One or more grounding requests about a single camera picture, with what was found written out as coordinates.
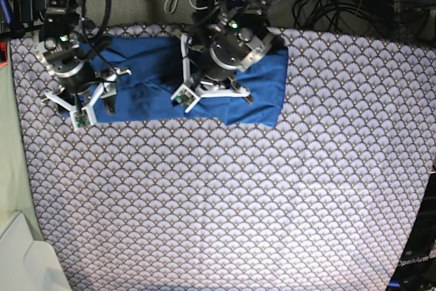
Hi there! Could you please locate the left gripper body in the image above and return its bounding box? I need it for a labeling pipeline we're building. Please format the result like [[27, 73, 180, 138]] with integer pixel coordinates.
[[204, 28, 275, 82]]

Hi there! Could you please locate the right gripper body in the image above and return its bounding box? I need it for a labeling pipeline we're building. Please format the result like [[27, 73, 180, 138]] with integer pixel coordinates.
[[43, 50, 95, 94]]

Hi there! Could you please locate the blue long-sleeve T-shirt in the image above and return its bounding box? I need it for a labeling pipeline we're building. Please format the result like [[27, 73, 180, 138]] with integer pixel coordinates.
[[57, 34, 290, 129]]

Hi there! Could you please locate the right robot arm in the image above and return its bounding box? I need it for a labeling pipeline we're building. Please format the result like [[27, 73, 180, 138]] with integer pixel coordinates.
[[35, 0, 121, 121]]

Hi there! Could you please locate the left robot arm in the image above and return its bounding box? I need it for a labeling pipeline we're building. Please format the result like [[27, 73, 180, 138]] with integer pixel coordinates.
[[183, 0, 280, 84]]

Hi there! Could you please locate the fan-patterned table cloth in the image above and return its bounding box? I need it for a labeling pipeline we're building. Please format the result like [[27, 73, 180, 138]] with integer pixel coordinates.
[[11, 29, 435, 290]]

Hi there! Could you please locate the white plastic bin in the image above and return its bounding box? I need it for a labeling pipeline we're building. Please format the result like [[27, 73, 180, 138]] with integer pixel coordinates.
[[1, 211, 71, 290]]

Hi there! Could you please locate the black OpenArm case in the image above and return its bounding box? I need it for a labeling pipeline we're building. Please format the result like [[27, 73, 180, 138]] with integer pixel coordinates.
[[386, 173, 435, 290]]

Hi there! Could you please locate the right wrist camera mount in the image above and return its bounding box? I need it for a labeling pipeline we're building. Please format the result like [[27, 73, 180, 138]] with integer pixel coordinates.
[[46, 67, 131, 131]]

